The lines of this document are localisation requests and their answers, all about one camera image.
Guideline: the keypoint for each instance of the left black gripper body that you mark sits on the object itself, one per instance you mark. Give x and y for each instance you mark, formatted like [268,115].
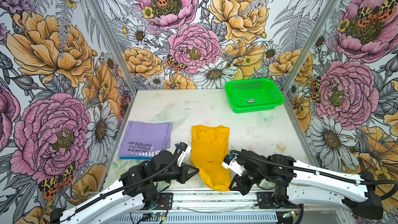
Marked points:
[174,173]

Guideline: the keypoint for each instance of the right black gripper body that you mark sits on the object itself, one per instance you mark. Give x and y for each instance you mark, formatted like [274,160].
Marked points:
[249,179]

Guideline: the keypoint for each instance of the yellow t shirt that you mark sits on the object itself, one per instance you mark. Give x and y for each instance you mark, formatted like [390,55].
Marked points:
[209,147]

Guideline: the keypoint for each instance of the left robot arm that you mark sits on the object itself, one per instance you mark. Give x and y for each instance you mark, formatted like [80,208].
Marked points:
[135,190]

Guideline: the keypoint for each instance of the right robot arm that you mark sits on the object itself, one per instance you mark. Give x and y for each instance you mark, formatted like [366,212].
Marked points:
[297,184]

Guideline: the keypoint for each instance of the green circuit board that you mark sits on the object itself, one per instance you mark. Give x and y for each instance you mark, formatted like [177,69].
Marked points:
[290,214]
[155,215]

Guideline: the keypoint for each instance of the folded purple t shirt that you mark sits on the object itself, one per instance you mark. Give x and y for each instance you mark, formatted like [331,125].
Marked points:
[145,140]

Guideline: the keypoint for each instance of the right green circuit board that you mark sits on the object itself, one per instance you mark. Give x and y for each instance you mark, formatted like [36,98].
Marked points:
[290,214]

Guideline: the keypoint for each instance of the green plastic basket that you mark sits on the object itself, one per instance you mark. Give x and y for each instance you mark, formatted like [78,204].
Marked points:
[264,91]

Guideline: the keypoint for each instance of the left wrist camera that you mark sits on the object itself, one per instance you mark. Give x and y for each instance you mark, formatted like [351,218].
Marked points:
[182,149]

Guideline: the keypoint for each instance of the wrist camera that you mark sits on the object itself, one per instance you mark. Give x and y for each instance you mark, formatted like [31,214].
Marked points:
[182,149]
[230,163]

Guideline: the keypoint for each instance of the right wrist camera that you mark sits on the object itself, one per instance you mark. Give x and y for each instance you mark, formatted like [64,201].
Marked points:
[230,163]

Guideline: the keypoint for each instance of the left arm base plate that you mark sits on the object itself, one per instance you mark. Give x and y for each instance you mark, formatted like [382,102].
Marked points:
[164,202]

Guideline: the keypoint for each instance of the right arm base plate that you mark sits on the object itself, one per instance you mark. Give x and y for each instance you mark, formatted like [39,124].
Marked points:
[265,200]

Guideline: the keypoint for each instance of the aluminium front rail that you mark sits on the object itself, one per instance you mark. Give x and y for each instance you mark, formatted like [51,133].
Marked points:
[211,200]

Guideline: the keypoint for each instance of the right aluminium corner post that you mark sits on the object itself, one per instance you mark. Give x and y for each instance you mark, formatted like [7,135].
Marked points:
[315,32]

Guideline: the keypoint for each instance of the aluminium corner post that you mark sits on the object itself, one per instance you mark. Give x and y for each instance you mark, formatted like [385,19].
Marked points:
[107,32]
[315,32]

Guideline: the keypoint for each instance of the left aluminium corner post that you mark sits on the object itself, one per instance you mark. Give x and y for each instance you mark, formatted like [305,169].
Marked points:
[107,32]

